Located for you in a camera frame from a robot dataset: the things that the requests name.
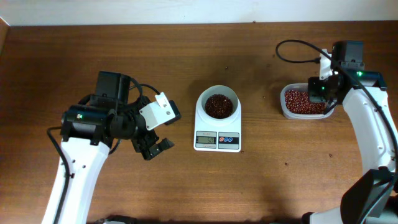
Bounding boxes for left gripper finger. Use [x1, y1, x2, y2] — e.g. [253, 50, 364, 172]
[165, 100, 182, 125]
[155, 138, 175, 154]

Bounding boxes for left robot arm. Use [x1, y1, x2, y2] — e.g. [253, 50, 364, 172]
[42, 71, 181, 223]

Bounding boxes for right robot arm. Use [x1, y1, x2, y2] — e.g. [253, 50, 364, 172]
[302, 40, 397, 223]

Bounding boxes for white digital kitchen scale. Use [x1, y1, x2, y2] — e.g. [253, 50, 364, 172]
[193, 93, 243, 153]

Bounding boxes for white round bowl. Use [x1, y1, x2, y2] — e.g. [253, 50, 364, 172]
[196, 85, 241, 123]

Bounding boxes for red adzuki beans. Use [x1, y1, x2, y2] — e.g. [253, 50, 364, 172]
[284, 90, 326, 114]

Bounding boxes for clear plastic bean container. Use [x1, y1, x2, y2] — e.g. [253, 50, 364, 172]
[280, 83, 334, 119]

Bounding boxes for beans in white bowl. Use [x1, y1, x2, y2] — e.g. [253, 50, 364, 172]
[205, 94, 233, 119]

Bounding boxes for right black cable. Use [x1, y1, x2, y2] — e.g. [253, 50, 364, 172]
[275, 39, 398, 224]

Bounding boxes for black cable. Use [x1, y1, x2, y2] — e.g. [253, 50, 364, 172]
[46, 77, 161, 224]
[275, 39, 398, 224]

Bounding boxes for left black cable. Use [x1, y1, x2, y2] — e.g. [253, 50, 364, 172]
[46, 77, 161, 224]

